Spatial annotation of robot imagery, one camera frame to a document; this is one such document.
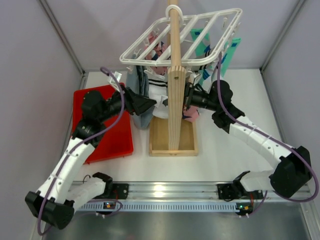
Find white sock black stripes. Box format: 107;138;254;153
148;78;169;119

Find white clip sock hanger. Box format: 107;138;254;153
119;4;243;67

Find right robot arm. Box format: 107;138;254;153
183;80;313;199

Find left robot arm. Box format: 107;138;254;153
25;85;157;230

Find pink patterned sock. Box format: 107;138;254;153
145;32;167;76
182;106;200;123

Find blue grey sock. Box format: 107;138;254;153
125;65;155;129

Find wooden stand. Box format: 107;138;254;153
149;0;199;157

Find red plastic tray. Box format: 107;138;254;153
71;83;135;165

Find teal patterned sock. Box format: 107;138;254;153
190;28;211;57

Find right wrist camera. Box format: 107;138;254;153
188;72;202;86

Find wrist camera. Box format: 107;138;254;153
188;72;202;86
107;71;123;92

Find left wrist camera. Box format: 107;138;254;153
107;71;123;92

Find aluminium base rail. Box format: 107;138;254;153
77;182;307;219

